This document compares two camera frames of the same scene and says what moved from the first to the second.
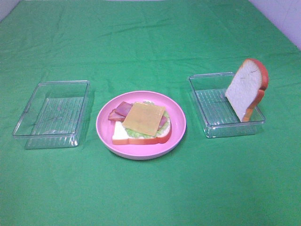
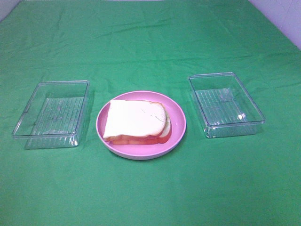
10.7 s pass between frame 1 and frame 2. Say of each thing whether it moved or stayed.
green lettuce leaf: moved
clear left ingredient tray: stayed
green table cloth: stayed
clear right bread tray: stayed
